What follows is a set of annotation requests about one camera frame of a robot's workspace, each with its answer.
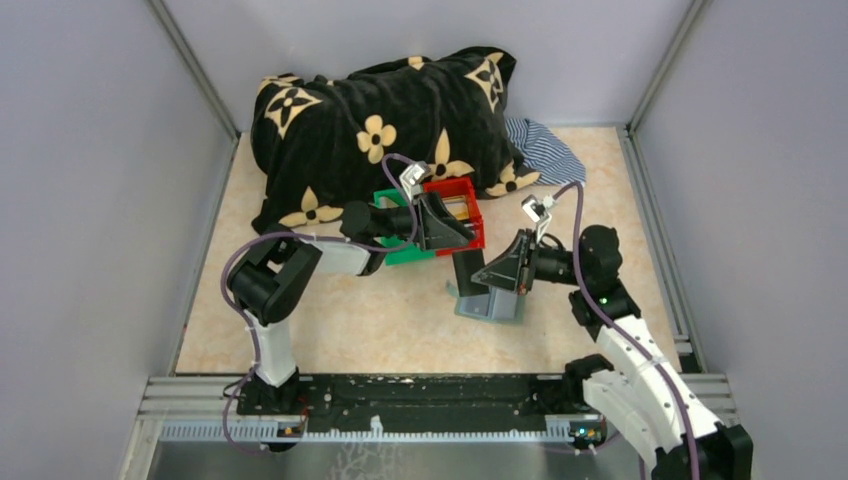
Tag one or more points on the black floral blanket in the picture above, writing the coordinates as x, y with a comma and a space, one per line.
322, 143

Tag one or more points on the sage green card holder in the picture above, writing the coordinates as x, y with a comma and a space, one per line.
497, 306

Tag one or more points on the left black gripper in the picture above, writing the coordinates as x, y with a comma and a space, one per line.
437, 228

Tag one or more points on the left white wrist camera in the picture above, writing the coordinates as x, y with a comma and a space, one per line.
412, 178

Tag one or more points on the red plastic bin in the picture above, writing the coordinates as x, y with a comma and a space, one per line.
461, 186

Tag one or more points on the green plastic bin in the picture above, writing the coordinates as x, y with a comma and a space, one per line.
391, 198

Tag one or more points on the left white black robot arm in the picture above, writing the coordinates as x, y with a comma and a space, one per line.
265, 279

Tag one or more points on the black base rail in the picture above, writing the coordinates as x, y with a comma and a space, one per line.
427, 404

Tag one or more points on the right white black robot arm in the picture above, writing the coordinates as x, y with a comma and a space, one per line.
630, 381

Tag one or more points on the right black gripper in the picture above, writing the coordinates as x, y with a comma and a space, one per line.
510, 270

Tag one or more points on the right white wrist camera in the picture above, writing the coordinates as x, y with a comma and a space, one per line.
539, 211

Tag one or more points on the cards in red bin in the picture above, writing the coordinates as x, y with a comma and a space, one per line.
461, 207

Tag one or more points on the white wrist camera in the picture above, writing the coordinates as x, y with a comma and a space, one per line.
539, 211
412, 178

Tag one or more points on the blue striped cloth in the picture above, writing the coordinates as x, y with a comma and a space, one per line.
545, 153

